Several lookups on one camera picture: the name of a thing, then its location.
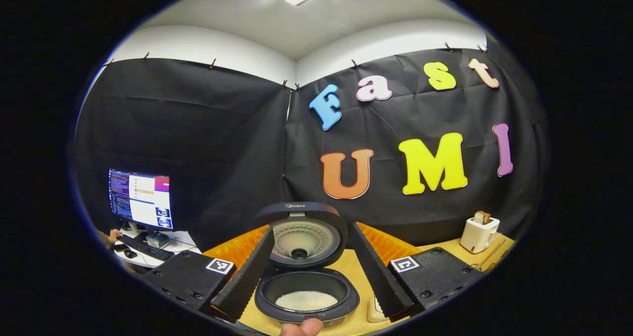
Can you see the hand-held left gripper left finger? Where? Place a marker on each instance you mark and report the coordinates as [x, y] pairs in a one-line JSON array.
[[252, 276]]

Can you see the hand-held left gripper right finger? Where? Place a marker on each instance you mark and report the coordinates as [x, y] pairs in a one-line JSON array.
[[373, 269]]

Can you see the clear box of rice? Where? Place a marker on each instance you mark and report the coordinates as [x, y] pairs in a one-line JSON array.
[[376, 315]]

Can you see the silver black rice cooker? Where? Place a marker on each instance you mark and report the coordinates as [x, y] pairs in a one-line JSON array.
[[304, 237]]

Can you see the white side desk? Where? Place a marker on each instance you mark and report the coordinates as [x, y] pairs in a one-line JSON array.
[[185, 242]]

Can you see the small teal box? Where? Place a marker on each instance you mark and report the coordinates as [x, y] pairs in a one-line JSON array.
[[157, 240]]

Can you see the white toaster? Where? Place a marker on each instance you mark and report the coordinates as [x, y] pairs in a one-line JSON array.
[[475, 234]]

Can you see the black keyboard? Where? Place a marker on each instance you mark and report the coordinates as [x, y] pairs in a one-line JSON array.
[[146, 248]]

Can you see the bread slice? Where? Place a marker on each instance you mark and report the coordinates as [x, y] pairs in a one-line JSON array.
[[482, 217]]

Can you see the black computer mouse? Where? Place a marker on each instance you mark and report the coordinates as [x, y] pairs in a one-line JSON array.
[[130, 253]]

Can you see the computer monitor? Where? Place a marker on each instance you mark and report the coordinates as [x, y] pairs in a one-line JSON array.
[[141, 200]]

